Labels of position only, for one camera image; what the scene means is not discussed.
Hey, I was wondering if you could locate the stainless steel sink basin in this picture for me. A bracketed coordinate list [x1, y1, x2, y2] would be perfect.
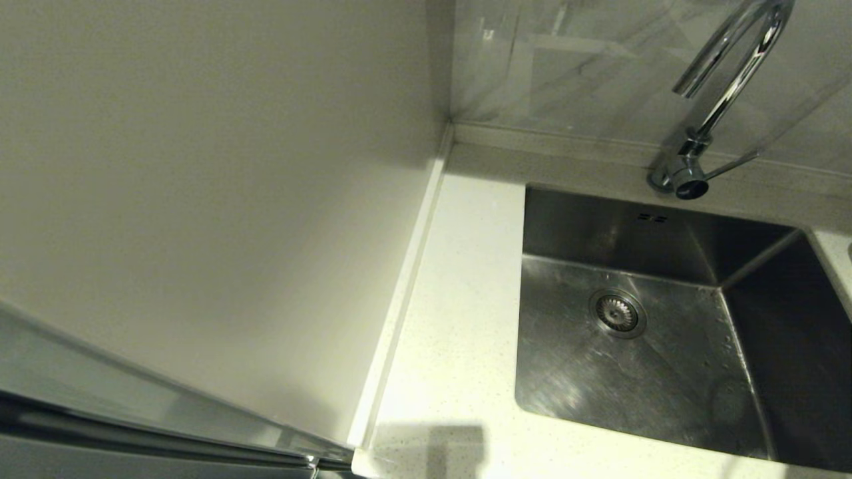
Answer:
[514, 185, 852, 474]

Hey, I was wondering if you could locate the white countertop upstand strip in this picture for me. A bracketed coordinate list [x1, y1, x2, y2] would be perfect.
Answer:
[346, 123, 455, 450]

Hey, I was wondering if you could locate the round metal drain strainer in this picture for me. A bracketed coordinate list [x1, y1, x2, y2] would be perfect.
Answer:
[588, 287, 648, 339]

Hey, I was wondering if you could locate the chrome gooseneck faucet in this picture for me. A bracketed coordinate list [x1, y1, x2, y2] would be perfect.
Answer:
[649, 0, 796, 200]

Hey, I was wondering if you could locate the stainless steel appliance door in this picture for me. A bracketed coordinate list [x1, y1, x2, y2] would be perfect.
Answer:
[0, 303, 357, 479]

